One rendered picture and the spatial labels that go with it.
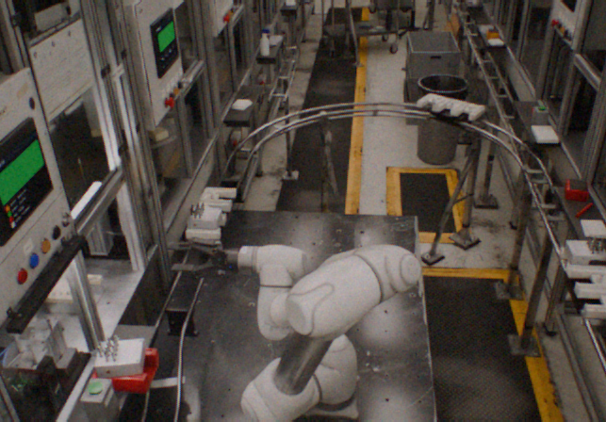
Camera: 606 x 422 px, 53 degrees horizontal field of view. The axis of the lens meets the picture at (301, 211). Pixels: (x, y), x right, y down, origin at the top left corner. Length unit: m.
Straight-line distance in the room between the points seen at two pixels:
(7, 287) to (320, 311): 0.71
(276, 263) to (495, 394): 1.55
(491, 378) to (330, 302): 1.95
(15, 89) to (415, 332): 1.58
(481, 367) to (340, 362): 1.41
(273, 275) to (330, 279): 0.58
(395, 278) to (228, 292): 1.26
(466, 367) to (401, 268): 1.85
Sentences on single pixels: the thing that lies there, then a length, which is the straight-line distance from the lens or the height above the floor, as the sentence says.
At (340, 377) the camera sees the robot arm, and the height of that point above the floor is 0.86.
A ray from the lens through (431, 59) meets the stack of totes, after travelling 5.32.
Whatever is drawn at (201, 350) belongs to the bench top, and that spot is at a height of 0.68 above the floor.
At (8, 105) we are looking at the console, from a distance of 1.51.
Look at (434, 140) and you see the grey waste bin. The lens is 4.77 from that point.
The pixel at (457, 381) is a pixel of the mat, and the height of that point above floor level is 0.01.
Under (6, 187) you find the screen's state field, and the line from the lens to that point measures 1.46.
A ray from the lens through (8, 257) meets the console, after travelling 1.52.
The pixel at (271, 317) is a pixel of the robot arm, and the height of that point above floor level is 1.04.
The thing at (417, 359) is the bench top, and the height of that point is 0.68.
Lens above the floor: 2.30
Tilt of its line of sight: 33 degrees down
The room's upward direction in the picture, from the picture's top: 2 degrees counter-clockwise
